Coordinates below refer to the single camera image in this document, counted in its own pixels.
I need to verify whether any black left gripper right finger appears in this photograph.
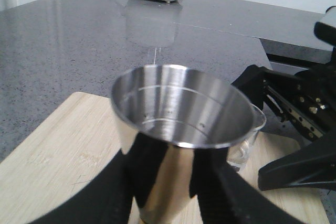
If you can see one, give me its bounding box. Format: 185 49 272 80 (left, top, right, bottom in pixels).
188 144 296 223

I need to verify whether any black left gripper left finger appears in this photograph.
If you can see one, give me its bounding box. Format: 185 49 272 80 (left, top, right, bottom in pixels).
33 133 168 223

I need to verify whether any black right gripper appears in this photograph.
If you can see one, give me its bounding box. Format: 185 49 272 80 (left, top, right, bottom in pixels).
230 6 336 191

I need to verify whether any clear glass beaker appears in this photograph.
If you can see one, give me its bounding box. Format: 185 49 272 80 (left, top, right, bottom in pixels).
226 104 267 172

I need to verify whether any steel double jigger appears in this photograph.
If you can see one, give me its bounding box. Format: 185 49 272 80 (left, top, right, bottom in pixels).
111 65 256 223

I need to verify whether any wooden cutting board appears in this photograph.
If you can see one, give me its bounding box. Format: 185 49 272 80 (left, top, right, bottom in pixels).
1 92 329 223

